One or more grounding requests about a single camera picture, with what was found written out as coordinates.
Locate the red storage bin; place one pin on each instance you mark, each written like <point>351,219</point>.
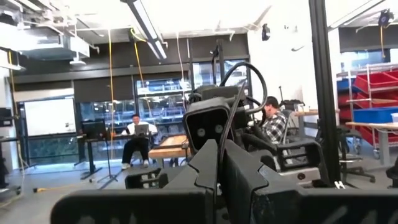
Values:
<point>373,81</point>

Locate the black frame strut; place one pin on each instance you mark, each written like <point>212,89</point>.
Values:
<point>323,93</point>

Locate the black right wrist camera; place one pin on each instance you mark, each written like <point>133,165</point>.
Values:
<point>205,124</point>

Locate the black standing desk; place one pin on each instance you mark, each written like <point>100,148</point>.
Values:
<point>90,158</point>

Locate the blue storage bin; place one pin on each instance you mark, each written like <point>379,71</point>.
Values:
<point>373,115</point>

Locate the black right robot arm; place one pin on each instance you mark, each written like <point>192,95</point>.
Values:
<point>217,91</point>

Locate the black monitor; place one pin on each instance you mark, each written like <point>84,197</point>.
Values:
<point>93,130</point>

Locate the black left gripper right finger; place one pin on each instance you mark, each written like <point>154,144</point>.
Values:
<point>311,207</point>

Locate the white board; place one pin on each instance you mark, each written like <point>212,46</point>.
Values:
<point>49,116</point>

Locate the person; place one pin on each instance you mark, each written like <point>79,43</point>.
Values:
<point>275,127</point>
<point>136,149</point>

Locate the black ceiling camera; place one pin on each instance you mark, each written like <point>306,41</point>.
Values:
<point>265,32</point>

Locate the black bag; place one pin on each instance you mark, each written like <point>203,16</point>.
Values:
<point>292,104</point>

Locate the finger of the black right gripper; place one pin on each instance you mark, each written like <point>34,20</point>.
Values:
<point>164,177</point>
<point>314,155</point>

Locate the metal air duct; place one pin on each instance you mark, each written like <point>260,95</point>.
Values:
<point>53,46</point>

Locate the light work table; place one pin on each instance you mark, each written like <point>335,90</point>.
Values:
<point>367,125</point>

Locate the wooden table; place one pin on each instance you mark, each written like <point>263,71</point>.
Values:
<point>168,149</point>

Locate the long ceiling light fixture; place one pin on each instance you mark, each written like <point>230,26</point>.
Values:
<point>149,34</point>

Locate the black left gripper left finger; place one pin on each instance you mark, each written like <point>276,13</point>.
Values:
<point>133,207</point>

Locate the black tripod stand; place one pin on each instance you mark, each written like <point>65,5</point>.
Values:
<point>108,161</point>

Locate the black office chair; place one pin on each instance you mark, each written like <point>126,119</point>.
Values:
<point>348,169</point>

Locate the metal shelf rack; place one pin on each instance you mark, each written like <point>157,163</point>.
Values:
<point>349,102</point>

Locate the silver metal bracket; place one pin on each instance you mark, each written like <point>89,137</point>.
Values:
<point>339,185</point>

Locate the gray laptop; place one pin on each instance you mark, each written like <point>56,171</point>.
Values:
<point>141,130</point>

